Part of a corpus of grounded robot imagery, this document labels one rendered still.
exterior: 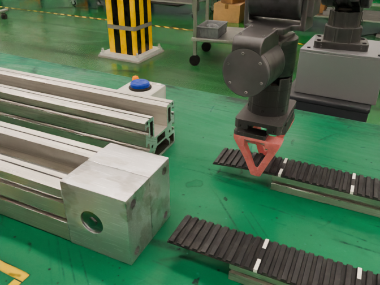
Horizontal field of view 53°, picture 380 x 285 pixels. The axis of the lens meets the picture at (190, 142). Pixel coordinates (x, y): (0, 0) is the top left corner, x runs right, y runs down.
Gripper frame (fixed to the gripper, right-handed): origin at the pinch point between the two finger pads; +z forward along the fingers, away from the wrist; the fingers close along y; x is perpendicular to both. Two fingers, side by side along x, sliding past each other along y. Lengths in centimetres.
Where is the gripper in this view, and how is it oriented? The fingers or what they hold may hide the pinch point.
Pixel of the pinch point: (260, 162)
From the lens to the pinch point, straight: 60.2
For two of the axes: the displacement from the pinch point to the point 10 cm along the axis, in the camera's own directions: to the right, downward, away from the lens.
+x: 9.1, 2.2, -3.6
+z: -0.1, 8.7, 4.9
